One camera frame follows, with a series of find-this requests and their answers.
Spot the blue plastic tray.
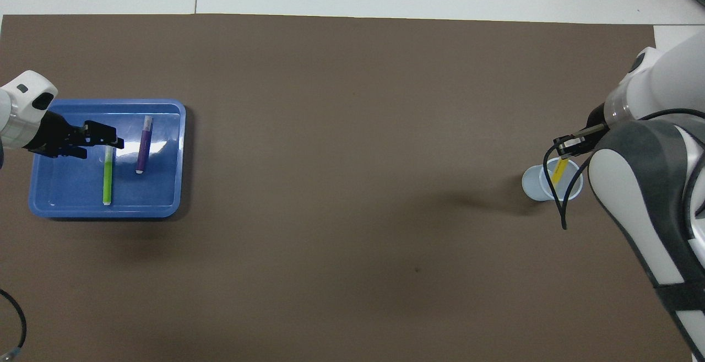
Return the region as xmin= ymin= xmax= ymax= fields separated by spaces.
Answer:
xmin=29 ymin=99 xmax=187 ymax=219

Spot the brown table mat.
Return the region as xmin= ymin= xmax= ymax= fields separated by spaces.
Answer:
xmin=0 ymin=14 xmax=692 ymax=362

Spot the translucent plastic cup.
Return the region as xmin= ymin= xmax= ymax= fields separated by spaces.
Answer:
xmin=521 ymin=158 xmax=583 ymax=203

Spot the green marker pen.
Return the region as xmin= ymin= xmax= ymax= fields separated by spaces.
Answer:
xmin=102 ymin=147 xmax=115 ymax=206

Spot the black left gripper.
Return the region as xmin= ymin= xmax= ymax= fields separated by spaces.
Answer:
xmin=26 ymin=111 xmax=124 ymax=160

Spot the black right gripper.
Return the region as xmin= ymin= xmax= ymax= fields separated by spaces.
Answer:
xmin=554 ymin=103 xmax=609 ymax=158

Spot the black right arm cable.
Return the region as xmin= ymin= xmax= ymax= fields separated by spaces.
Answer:
xmin=543 ymin=109 xmax=705 ymax=230

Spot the yellow marker pen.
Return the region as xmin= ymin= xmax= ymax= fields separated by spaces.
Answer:
xmin=551 ymin=157 xmax=571 ymax=184

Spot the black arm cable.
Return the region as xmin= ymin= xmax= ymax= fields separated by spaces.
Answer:
xmin=543 ymin=109 xmax=705 ymax=230
xmin=0 ymin=289 xmax=27 ymax=357

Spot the purple marker pen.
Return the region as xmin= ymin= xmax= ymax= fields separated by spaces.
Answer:
xmin=135 ymin=115 xmax=153 ymax=175

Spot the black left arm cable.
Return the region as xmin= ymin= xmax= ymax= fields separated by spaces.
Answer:
xmin=0 ymin=289 xmax=27 ymax=357

